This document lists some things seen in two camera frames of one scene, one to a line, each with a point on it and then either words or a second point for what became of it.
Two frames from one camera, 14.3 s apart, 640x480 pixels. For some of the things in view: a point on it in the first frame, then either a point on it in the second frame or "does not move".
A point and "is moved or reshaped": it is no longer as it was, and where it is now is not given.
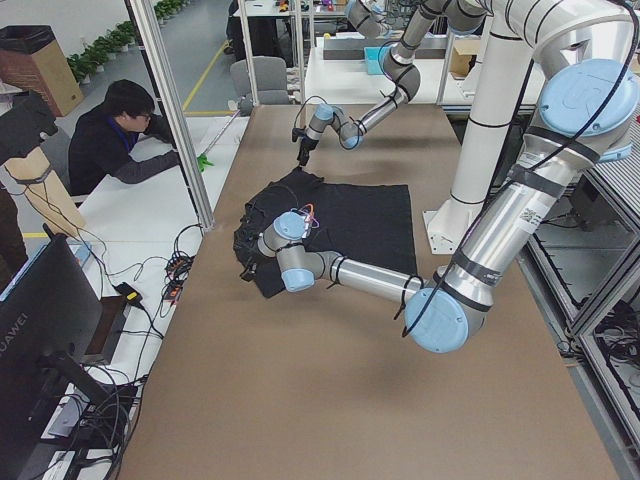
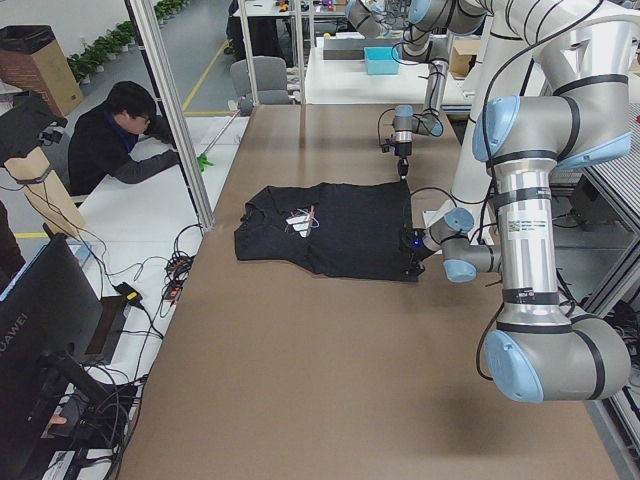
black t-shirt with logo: (369, 225) is moved or reshaped
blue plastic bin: (372, 60) does not move
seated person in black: (120, 137) does not move
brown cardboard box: (30, 60) does not move
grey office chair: (270, 77) does not move
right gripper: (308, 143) to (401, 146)
